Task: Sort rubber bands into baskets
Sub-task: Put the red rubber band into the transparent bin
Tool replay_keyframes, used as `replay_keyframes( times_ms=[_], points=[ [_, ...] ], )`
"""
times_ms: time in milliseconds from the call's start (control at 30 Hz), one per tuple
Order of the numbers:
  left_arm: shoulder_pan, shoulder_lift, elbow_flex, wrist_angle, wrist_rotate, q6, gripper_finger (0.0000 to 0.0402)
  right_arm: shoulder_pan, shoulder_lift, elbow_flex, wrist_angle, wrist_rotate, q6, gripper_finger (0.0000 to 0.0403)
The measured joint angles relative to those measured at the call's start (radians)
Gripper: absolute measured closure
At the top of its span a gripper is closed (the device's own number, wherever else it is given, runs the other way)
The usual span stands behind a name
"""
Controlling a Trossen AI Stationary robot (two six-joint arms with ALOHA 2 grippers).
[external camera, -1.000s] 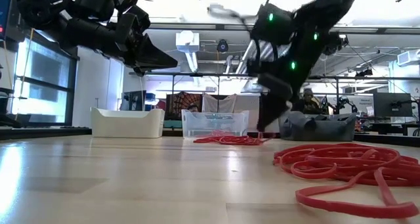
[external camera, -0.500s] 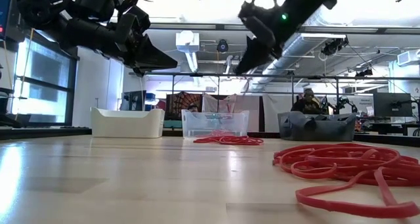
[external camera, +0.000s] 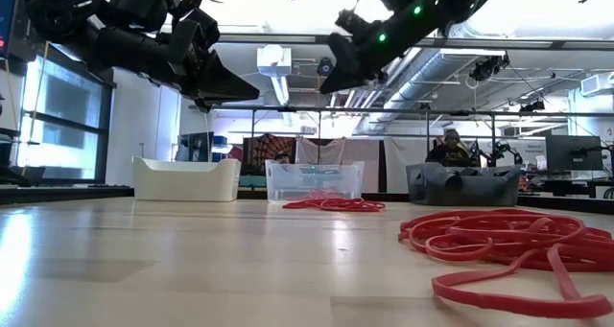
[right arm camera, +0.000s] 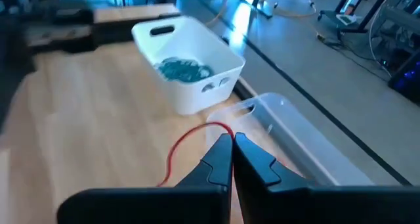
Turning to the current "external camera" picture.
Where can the black round ceiling device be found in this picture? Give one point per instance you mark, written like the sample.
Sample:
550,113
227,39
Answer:
325,67

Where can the black framed window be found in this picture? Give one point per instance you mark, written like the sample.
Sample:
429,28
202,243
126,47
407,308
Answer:
62,125

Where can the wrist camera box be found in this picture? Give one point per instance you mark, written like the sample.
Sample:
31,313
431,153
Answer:
355,22
204,25

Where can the black metal railing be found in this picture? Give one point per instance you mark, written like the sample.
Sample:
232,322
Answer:
527,113

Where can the white plastic basket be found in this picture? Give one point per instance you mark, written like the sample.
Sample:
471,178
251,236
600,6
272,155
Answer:
187,183

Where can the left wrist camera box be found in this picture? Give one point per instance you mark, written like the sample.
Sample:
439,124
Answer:
204,25

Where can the grey plastic basket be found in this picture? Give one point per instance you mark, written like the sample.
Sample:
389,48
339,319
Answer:
479,188

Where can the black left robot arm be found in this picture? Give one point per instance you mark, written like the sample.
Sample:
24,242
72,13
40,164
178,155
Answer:
72,25

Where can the blue machine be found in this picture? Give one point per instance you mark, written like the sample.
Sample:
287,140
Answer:
194,147

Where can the black background monitor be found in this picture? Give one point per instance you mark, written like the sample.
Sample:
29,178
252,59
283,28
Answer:
573,152

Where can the red rubber band pile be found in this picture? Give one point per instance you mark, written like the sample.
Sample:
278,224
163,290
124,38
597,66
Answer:
503,236
316,194
336,204

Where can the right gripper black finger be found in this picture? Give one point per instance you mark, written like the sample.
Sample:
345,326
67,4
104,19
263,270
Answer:
340,82
357,88

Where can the white hanging sheet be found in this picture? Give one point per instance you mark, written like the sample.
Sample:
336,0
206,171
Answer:
403,152
319,149

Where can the clear plastic basket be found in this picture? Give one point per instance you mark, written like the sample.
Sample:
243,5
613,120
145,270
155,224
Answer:
312,178

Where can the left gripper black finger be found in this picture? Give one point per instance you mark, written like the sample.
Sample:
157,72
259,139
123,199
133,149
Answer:
225,75
225,93

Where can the white ceiling unit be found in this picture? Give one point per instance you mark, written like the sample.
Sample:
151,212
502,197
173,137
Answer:
273,61

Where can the person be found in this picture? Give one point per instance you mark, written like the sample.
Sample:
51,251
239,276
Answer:
282,157
451,152

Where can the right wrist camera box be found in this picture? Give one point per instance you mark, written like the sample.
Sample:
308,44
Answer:
355,22

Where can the background black robot arm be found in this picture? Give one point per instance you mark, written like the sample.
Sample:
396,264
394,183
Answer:
503,150

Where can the colourful wall tapestry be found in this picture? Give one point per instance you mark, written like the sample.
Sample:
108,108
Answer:
268,149

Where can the desk computer monitor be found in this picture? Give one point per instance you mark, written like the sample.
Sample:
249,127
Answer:
7,20

